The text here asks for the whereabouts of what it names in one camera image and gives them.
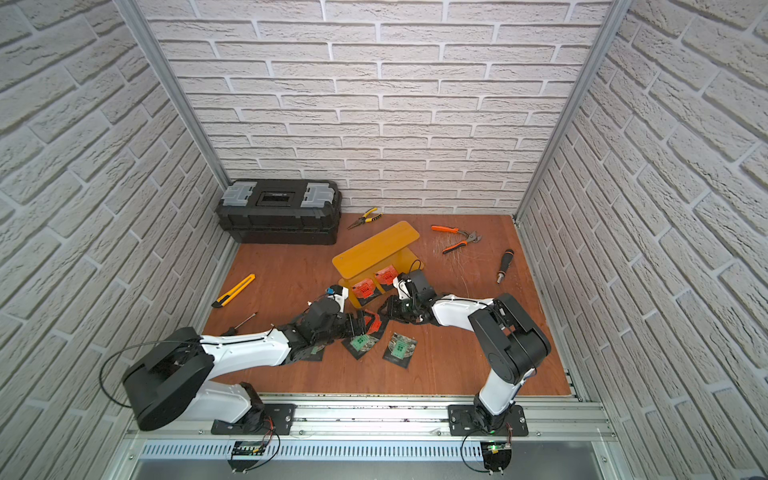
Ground red tea bag large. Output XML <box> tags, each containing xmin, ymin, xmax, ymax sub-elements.
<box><xmin>352</xmin><ymin>278</ymin><xmax>380</xmax><ymax>306</ymax></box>

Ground red tea bag small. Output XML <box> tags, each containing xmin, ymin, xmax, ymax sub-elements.
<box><xmin>375</xmin><ymin>265</ymin><xmax>399</xmax><ymax>291</ymax></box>

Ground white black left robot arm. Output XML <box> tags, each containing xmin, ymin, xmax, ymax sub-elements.
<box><xmin>122</xmin><ymin>295</ymin><xmax>378</xmax><ymax>434</ymax></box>

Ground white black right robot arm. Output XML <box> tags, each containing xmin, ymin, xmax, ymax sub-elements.
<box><xmin>382</xmin><ymin>270</ymin><xmax>552</xmax><ymax>418</ymax></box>

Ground green tea bag left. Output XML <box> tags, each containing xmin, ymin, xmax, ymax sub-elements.
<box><xmin>342</xmin><ymin>334</ymin><xmax>379</xmax><ymax>360</ymax></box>

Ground green tea bag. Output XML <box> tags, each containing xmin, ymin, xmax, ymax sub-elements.
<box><xmin>296</xmin><ymin>345</ymin><xmax>325</xmax><ymax>362</ymax></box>
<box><xmin>383</xmin><ymin>333</ymin><xmax>418</xmax><ymax>369</ymax></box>
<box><xmin>342</xmin><ymin>334</ymin><xmax>379</xmax><ymax>360</ymax></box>

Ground green tea bag right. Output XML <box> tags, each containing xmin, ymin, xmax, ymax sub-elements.
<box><xmin>383</xmin><ymin>333</ymin><xmax>418</xmax><ymax>369</ymax></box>

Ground yellow wooden two-tier shelf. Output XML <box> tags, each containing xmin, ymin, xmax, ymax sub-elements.
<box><xmin>332</xmin><ymin>221</ymin><xmax>420</xmax><ymax>309</ymax></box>

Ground orange black pliers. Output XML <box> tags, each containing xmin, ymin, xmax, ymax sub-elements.
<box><xmin>430</xmin><ymin>224</ymin><xmax>483</xmax><ymax>256</ymax></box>

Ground yellow black pliers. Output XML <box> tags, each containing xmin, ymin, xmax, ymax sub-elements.
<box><xmin>347</xmin><ymin>207</ymin><xmax>382</xmax><ymax>230</ymax></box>

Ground yellow utility knife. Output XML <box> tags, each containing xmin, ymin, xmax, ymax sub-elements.
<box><xmin>211</xmin><ymin>274</ymin><xmax>255</xmax><ymax>309</ymax></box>

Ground black plastic toolbox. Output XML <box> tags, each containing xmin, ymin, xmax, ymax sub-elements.
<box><xmin>215</xmin><ymin>179</ymin><xmax>342</xmax><ymax>245</ymax></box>

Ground right controller board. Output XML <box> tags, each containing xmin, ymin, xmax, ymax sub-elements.
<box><xmin>480</xmin><ymin>442</ymin><xmax>512</xmax><ymax>474</ymax></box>

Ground controller board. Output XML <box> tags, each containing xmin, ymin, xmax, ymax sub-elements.
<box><xmin>228</xmin><ymin>441</ymin><xmax>275</xmax><ymax>473</ymax></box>
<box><xmin>480</xmin><ymin>442</ymin><xmax>512</xmax><ymax>474</ymax></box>

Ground left controller board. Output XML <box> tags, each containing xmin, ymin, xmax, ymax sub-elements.
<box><xmin>228</xmin><ymin>441</ymin><xmax>275</xmax><ymax>473</ymax></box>

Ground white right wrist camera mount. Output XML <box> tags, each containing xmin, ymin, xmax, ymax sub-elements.
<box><xmin>393</xmin><ymin>273</ymin><xmax>418</xmax><ymax>300</ymax></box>

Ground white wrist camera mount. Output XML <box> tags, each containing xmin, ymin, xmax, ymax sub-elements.
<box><xmin>327</xmin><ymin>285</ymin><xmax>349</xmax><ymax>312</ymax></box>
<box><xmin>393</xmin><ymin>273</ymin><xmax>418</xmax><ymax>300</ymax></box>

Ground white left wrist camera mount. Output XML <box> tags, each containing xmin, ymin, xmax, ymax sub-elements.
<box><xmin>327</xmin><ymin>285</ymin><xmax>349</xmax><ymax>312</ymax></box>

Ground aluminium frame rail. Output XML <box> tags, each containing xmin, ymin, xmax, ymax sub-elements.
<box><xmin>137</xmin><ymin>392</ymin><xmax>619</xmax><ymax>445</ymax></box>

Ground black orange screwdriver handle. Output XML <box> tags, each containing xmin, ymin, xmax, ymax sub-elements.
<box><xmin>496</xmin><ymin>249</ymin><xmax>515</xmax><ymax>284</ymax></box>

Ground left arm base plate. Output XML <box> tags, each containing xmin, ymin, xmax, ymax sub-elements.
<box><xmin>211</xmin><ymin>403</ymin><xmax>297</xmax><ymax>436</ymax></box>

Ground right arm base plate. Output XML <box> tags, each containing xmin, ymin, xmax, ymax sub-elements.
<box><xmin>447</xmin><ymin>404</ymin><xmax>529</xmax><ymax>437</ymax></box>

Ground green handled screwdriver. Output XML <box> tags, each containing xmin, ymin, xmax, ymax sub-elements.
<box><xmin>222</xmin><ymin>312</ymin><xmax>258</xmax><ymax>336</ymax></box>

